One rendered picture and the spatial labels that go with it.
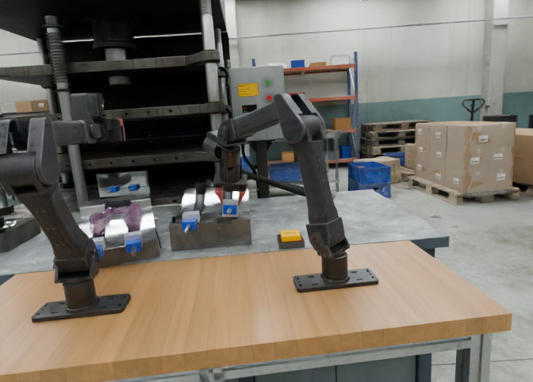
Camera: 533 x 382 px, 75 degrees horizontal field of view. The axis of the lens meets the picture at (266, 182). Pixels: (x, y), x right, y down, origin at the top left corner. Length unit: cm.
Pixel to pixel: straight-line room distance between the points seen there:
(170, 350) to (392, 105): 777
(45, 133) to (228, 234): 62
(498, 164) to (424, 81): 401
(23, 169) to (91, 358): 36
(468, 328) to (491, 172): 405
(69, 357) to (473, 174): 439
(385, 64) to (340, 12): 145
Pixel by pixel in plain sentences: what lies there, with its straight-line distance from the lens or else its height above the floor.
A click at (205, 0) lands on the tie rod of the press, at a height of 177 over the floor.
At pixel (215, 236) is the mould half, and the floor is 84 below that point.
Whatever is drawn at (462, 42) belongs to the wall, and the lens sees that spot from 890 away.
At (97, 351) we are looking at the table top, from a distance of 79.
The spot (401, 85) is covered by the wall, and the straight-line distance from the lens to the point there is 829.
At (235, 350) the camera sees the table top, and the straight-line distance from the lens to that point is 72.
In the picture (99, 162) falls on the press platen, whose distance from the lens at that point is 206.
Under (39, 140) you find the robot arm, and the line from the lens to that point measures 74.
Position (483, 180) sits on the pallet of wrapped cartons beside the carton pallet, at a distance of 478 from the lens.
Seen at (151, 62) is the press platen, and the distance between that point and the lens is 200.
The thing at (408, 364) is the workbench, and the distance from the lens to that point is 150.
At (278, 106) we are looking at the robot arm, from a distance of 83.
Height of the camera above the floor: 122
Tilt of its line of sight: 11 degrees down
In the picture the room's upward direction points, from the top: 4 degrees counter-clockwise
